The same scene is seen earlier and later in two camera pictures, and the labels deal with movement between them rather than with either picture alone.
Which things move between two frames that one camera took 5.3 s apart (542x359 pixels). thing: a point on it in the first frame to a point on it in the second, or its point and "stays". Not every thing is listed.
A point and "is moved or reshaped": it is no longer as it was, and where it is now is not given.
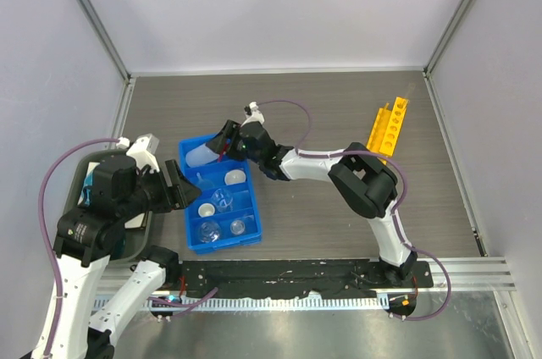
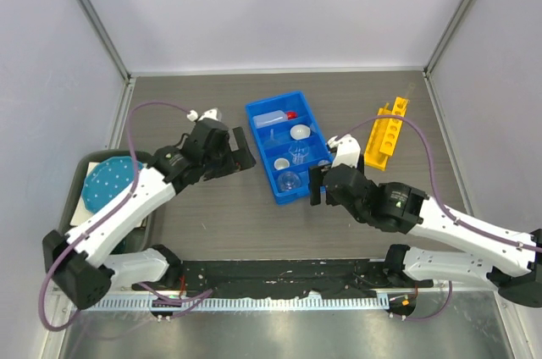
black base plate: [347, 279] stays
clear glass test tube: [410, 91] stays
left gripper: [186, 191] to [238, 160]
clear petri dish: [209, 232] to [289, 181]
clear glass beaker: [223, 199] is moved or reshaped
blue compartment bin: [225, 215] to [290, 141]
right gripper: [229, 132] to [315, 173]
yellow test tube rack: [385, 131] stays
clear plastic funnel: [204, 184] is moved or reshaped
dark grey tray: [137, 238] stays
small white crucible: [206, 210] is moved or reshaped
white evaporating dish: [235, 176] to [300, 132]
